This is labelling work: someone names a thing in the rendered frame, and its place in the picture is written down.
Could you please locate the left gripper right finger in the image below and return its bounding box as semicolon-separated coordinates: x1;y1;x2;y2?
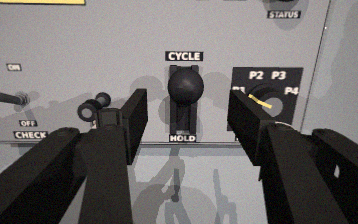
227;89;358;224

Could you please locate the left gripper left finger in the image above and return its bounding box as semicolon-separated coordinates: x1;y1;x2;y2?
0;89;148;224

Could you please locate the dark grey console housing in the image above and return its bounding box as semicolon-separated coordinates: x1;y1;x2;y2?
0;0;333;145

